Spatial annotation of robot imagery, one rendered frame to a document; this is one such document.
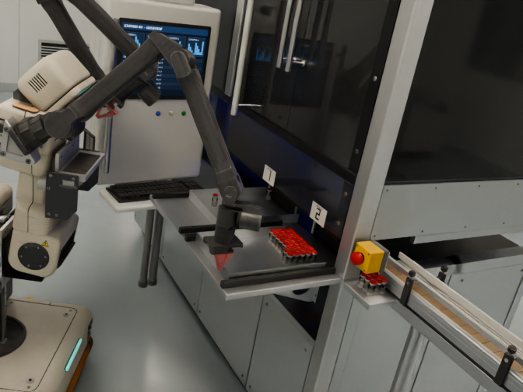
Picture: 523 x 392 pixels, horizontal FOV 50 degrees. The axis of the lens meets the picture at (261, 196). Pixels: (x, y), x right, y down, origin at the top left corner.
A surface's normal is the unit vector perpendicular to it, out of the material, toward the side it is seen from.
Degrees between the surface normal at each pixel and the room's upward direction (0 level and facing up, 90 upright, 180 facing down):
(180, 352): 0
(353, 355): 90
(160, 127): 90
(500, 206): 90
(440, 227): 90
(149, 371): 0
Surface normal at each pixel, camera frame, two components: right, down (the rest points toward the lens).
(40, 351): 0.17, -0.91
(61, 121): -0.09, 0.18
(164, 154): 0.58, 0.40
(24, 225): 0.01, 0.38
